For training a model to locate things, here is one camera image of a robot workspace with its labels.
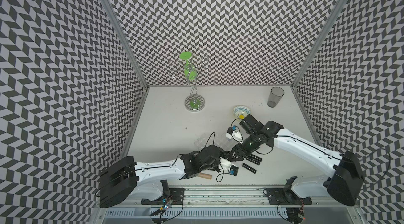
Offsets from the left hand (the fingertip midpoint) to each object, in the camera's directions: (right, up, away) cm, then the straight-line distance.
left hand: (227, 151), depth 78 cm
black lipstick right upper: (+16, -6, +7) cm, 19 cm away
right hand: (+3, -2, -6) cm, 7 cm away
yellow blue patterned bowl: (+12, +18, +24) cm, 32 cm away
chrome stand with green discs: (-20, +24, +30) cm, 43 cm away
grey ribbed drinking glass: (+32, +28, +20) cm, 47 cm away
